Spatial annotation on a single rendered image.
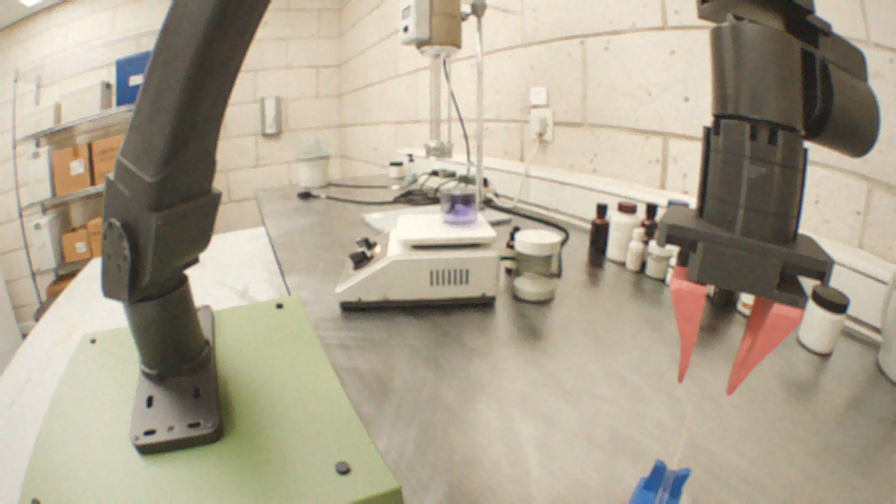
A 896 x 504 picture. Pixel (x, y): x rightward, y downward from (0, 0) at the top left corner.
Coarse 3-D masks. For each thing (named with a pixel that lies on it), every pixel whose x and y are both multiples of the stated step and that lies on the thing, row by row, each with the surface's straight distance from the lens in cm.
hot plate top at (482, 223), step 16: (400, 224) 52; (416, 224) 51; (432, 224) 51; (480, 224) 51; (400, 240) 46; (416, 240) 45; (432, 240) 45; (448, 240) 46; (464, 240) 46; (480, 240) 46
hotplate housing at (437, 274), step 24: (384, 264) 46; (408, 264) 46; (432, 264) 46; (456, 264) 46; (480, 264) 47; (360, 288) 47; (384, 288) 47; (408, 288) 47; (432, 288) 47; (456, 288) 47; (480, 288) 48
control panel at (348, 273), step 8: (376, 240) 57; (384, 240) 54; (376, 248) 53; (384, 248) 50; (376, 256) 49; (384, 256) 47; (352, 264) 53; (368, 264) 48; (344, 272) 52; (352, 272) 49; (360, 272) 47; (344, 280) 49
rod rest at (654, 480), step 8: (656, 464) 26; (664, 464) 26; (656, 472) 26; (664, 472) 26; (680, 472) 26; (688, 472) 26; (640, 480) 28; (648, 480) 27; (656, 480) 27; (680, 480) 27; (640, 488) 28; (648, 488) 28; (656, 488) 27; (672, 488) 27; (680, 488) 27; (632, 496) 27; (640, 496) 27; (648, 496) 27; (656, 496) 28; (672, 496) 28; (680, 496) 28
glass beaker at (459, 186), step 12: (456, 168) 53; (468, 168) 52; (444, 180) 49; (456, 180) 48; (468, 180) 48; (444, 192) 49; (456, 192) 48; (468, 192) 48; (444, 204) 49; (456, 204) 48; (468, 204) 49; (444, 216) 50; (456, 216) 49; (468, 216) 49
